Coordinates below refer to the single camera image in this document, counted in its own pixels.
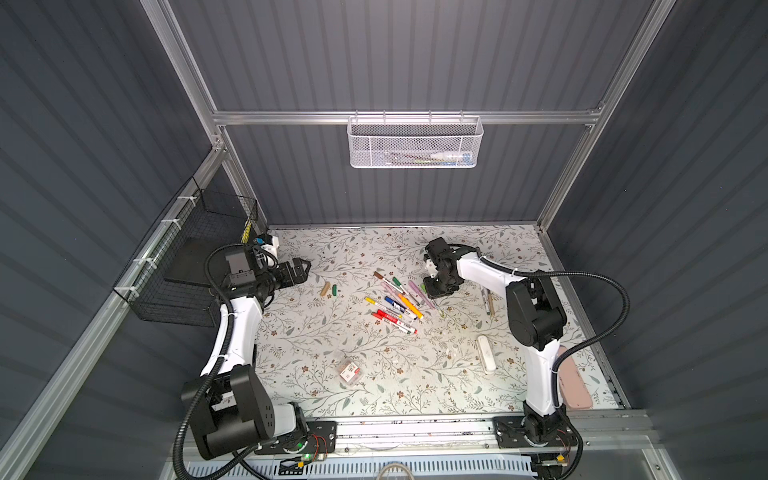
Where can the dark green capped marker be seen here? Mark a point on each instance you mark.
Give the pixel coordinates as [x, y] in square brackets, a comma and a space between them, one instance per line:
[484, 301]

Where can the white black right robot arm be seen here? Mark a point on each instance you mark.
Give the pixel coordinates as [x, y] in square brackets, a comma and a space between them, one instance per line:
[536, 320]

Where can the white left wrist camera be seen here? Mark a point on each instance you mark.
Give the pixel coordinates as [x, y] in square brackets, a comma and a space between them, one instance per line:
[268, 242]

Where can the white wire mesh basket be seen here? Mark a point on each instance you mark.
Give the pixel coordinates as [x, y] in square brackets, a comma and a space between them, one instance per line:
[414, 141]

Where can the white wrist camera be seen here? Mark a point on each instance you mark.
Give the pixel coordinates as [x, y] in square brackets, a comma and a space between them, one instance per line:
[430, 267]
[268, 242]

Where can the blue capped marker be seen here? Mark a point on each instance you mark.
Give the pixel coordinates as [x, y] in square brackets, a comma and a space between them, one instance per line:
[400, 307]

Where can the black wire side basket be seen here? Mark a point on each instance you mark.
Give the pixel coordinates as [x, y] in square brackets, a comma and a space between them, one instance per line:
[170, 285]

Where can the metal base rail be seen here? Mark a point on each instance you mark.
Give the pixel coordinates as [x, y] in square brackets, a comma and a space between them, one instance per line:
[470, 433]

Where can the white eraser case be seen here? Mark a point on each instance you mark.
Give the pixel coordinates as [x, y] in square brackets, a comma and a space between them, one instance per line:
[486, 354]

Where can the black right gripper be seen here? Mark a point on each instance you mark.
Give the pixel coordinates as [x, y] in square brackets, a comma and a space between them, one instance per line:
[432, 293]

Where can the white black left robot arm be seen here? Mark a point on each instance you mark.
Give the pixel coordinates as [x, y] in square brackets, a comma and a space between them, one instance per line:
[228, 408]

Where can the red capped marker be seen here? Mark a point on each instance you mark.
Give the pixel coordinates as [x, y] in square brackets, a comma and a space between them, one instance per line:
[374, 314]
[399, 323]

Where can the yellow capped marker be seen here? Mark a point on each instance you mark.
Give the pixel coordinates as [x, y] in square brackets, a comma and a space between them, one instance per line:
[384, 307]

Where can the orange highlighter pen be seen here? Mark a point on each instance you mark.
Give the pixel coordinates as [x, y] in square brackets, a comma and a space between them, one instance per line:
[410, 306]

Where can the purple highlighter pen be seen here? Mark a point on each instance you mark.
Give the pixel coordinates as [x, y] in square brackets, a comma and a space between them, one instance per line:
[421, 294]

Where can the pink pencil case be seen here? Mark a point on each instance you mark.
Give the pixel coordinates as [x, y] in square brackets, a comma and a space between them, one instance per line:
[573, 389]

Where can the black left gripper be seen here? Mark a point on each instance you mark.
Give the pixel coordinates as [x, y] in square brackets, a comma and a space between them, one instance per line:
[298, 275]

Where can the small red white box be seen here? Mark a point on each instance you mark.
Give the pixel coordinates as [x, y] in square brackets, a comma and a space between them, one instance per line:
[349, 371]

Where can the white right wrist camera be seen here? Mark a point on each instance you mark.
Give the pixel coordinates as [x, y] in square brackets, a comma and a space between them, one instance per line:
[430, 267]

